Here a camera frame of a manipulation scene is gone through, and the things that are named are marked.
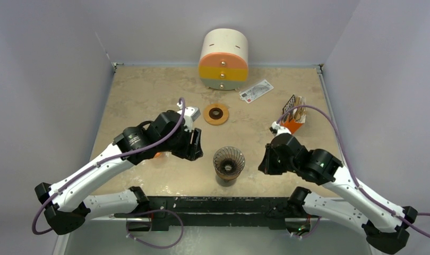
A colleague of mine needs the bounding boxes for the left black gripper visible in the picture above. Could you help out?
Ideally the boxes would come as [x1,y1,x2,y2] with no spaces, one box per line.
[158,124,202,160]

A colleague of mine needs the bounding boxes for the clear glass dripper cone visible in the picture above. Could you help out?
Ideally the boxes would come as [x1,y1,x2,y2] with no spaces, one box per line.
[213,146,245,180]

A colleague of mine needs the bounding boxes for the dark brown wooden ring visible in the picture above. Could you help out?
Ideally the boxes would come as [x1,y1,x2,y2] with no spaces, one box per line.
[214,168,243,181]

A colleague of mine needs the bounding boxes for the glass carafe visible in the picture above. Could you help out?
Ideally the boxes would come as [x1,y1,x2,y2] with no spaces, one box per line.
[215,175,237,187]

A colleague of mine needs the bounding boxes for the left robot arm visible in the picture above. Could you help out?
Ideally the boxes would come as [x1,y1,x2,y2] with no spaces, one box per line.
[31,107,203,235]

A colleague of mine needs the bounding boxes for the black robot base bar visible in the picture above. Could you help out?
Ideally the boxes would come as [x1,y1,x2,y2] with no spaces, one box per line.
[115,195,323,232]

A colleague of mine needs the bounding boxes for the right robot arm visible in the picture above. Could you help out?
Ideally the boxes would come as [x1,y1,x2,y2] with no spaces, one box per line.
[258,133,418,254]

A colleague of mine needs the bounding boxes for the orange coffee filter box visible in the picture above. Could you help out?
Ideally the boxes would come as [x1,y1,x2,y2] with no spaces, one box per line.
[280,94,307,134]

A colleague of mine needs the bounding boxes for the white printed packet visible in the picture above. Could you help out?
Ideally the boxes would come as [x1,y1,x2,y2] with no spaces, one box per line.
[239,79,274,104]

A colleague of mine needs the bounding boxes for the round three-drawer storage box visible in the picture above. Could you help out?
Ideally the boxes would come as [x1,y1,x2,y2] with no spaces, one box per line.
[198,28,248,91]

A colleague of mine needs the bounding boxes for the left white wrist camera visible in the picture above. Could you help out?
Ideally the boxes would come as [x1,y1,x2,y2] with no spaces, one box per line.
[177,106,201,132]

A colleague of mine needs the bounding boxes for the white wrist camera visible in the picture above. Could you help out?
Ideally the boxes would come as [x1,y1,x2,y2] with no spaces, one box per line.
[177,106,201,132]
[270,122,292,137]

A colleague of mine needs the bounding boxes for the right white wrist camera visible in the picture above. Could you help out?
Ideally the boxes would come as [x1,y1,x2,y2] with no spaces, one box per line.
[270,122,292,137]

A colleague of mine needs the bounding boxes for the light wooden ring coaster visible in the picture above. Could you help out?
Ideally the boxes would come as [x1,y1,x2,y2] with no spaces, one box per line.
[203,103,229,126]

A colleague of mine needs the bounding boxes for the base right purple cable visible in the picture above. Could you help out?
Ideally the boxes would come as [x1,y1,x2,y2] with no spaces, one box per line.
[289,214,325,240]

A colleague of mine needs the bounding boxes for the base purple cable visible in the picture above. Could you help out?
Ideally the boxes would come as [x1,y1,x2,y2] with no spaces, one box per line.
[125,208,185,250]
[289,214,325,240]

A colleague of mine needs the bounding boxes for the base left purple cable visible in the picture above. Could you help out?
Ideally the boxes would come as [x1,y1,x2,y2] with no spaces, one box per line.
[125,208,185,250]

